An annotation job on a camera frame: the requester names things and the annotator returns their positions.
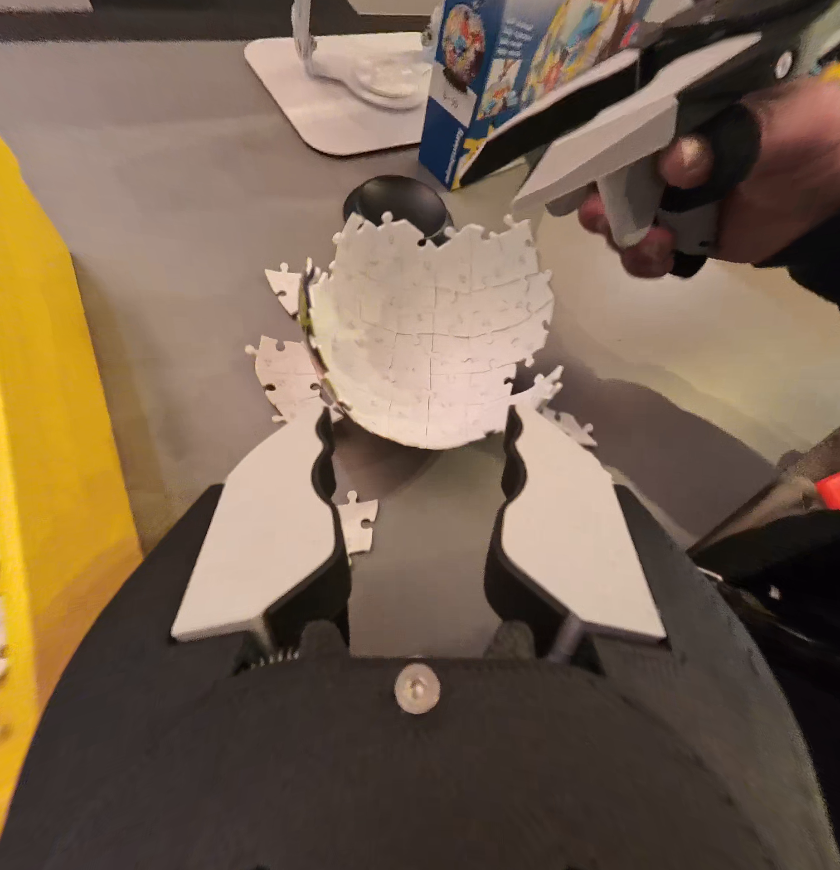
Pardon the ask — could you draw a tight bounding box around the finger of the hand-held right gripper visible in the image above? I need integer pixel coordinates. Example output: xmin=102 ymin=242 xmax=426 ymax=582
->
xmin=510 ymin=31 xmax=762 ymax=218
xmin=456 ymin=48 xmax=667 ymax=189

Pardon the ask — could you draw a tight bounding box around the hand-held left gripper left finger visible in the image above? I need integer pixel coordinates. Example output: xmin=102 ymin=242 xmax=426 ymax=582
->
xmin=170 ymin=406 xmax=353 ymax=657

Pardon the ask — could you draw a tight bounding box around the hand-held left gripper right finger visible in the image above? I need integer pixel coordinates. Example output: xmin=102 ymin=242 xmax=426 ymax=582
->
xmin=484 ymin=405 xmax=669 ymax=666

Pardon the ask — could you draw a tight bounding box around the white single puzzle piece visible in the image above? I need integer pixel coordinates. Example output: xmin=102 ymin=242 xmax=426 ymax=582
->
xmin=334 ymin=490 xmax=380 ymax=557

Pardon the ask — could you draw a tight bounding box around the white double puzzle piece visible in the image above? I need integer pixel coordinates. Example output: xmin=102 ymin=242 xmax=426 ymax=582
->
xmin=541 ymin=406 xmax=599 ymax=449

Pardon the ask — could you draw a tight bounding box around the partly built puzzle ball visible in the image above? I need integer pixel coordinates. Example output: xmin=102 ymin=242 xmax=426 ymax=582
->
xmin=245 ymin=211 xmax=565 ymax=451

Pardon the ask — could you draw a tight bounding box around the person's right forearm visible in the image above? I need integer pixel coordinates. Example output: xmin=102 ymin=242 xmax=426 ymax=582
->
xmin=760 ymin=197 xmax=840 ymax=324

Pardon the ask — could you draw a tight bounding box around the blue puzzle box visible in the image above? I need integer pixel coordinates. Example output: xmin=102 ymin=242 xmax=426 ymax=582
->
xmin=418 ymin=0 xmax=689 ymax=190

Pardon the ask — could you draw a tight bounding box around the black round ball stand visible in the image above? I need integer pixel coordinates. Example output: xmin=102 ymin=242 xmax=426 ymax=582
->
xmin=342 ymin=174 xmax=455 ymax=247

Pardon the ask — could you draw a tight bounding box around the person's right hand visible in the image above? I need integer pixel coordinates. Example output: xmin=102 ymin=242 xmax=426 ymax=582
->
xmin=578 ymin=77 xmax=840 ymax=280

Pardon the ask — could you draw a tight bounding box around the person's black clothing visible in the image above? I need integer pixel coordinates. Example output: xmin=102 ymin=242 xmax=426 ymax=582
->
xmin=687 ymin=510 xmax=840 ymax=870

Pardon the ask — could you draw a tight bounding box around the white flat stand base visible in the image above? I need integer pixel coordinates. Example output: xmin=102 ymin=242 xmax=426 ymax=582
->
xmin=243 ymin=0 xmax=436 ymax=157

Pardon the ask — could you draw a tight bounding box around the large yellow plastic bin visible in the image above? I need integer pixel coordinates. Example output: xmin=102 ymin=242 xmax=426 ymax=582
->
xmin=0 ymin=114 xmax=143 ymax=847

